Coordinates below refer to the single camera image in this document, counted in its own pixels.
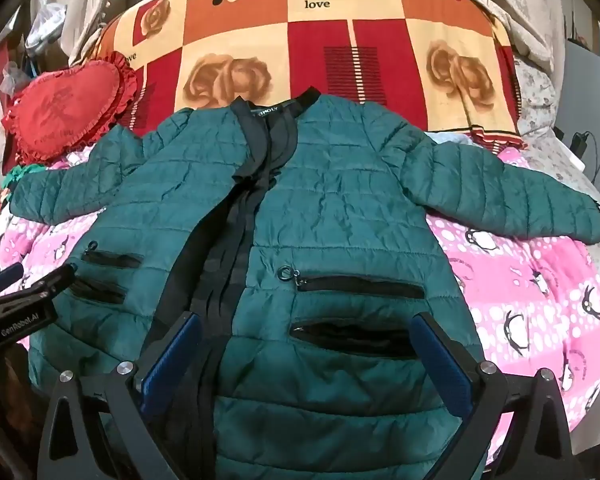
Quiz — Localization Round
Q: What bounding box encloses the grey flat panel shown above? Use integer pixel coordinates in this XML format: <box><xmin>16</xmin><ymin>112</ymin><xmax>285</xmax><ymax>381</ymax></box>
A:
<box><xmin>562</xmin><ymin>40</ymin><xmax>600</xmax><ymax>191</ymax></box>

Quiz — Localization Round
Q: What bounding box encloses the black charger with cable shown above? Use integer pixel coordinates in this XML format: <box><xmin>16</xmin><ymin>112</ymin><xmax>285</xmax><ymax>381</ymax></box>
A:
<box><xmin>570</xmin><ymin>130</ymin><xmax>600</xmax><ymax>153</ymax></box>

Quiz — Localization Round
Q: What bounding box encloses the clear plastic bag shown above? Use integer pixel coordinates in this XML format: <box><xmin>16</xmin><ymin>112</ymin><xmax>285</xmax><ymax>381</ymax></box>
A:
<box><xmin>22</xmin><ymin>0</ymin><xmax>68</xmax><ymax>61</ymax></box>

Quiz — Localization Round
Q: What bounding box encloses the pink penguin blanket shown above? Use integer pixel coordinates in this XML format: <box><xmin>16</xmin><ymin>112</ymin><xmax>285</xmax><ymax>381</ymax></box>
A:
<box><xmin>0</xmin><ymin>147</ymin><xmax>600</xmax><ymax>471</ymax></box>

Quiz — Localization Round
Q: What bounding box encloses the rose print checkered blanket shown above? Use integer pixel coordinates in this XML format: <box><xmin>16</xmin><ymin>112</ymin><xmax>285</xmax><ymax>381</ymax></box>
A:
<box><xmin>87</xmin><ymin>0</ymin><xmax>528</xmax><ymax>151</ymax></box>

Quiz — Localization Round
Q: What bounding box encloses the white floral bedsheet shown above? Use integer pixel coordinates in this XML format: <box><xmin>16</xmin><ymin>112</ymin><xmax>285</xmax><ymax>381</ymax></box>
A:
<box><xmin>480</xmin><ymin>0</ymin><xmax>600</xmax><ymax>171</ymax></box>

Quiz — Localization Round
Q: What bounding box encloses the light grey cloth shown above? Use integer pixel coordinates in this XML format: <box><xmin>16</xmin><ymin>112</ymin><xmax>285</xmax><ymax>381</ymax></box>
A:
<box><xmin>427</xmin><ymin>129</ymin><xmax>483</xmax><ymax>147</ymax></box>

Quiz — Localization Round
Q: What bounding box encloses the green quilted jacket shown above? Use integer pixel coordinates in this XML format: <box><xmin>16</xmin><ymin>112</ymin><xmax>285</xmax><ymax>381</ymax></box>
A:
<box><xmin>9</xmin><ymin>87</ymin><xmax>600</xmax><ymax>480</ymax></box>

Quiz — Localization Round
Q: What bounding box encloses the red heart ruffled pillow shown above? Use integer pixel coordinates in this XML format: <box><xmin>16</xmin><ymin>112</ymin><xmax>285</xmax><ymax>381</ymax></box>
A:
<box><xmin>1</xmin><ymin>51</ymin><xmax>138</xmax><ymax>167</ymax></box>

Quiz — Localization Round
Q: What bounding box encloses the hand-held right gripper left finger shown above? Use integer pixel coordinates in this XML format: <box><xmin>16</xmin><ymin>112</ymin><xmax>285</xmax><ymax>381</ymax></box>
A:
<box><xmin>37</xmin><ymin>310</ymin><xmax>203</xmax><ymax>480</ymax></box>

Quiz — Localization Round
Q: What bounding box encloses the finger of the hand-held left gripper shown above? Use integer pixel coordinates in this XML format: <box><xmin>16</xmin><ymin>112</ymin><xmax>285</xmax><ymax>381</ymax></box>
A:
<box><xmin>0</xmin><ymin>262</ymin><xmax>26</xmax><ymax>295</ymax></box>
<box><xmin>10</xmin><ymin>264</ymin><xmax>78</xmax><ymax>307</ymax></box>

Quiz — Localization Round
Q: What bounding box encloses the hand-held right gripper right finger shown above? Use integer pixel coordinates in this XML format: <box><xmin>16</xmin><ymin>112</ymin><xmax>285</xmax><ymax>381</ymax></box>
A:
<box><xmin>410</xmin><ymin>311</ymin><xmax>588</xmax><ymax>480</ymax></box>

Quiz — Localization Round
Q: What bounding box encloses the green ruffled cloth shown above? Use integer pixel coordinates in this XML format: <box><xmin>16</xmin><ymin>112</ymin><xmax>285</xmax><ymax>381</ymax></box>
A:
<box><xmin>2</xmin><ymin>162</ymin><xmax>46</xmax><ymax>191</ymax></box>

